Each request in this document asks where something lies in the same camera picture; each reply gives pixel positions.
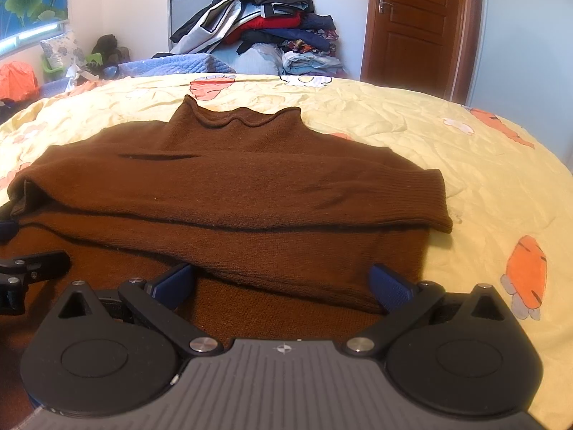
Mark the brown wooden door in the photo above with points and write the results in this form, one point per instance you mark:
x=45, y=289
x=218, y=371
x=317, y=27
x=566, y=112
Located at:
x=416, y=31

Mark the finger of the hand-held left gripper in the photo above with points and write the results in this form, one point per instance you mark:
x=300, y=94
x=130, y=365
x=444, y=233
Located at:
x=33, y=265
x=8, y=231

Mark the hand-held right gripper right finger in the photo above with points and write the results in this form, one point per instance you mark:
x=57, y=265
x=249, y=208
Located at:
x=391, y=290

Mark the floral pillow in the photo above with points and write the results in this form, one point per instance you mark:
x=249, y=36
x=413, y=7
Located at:
x=60, y=49

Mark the green plastic chair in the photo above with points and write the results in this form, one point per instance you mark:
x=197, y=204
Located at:
x=93, y=59

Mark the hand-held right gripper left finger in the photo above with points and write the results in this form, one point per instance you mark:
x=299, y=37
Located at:
x=172, y=284

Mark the grey framed panel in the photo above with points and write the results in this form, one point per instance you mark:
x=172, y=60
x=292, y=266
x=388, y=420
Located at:
x=190, y=13

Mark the brown knit sweater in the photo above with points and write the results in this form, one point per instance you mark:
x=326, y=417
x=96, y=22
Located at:
x=224, y=165

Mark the dark plush toy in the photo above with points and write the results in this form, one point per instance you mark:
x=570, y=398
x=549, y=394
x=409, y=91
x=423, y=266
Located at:
x=107, y=47

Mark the light blue floral wardrobe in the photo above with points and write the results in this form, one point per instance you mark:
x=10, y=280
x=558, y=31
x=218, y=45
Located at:
x=519, y=53

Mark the orange bag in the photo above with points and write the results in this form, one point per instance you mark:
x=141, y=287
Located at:
x=17, y=81

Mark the yellow carrot print bedsheet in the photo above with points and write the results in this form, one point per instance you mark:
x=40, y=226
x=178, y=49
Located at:
x=474, y=188

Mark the pile of mixed clothes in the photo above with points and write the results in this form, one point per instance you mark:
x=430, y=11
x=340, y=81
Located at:
x=268, y=22

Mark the blue quilted blanket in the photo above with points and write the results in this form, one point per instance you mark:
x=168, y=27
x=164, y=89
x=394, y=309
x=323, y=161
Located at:
x=179, y=63

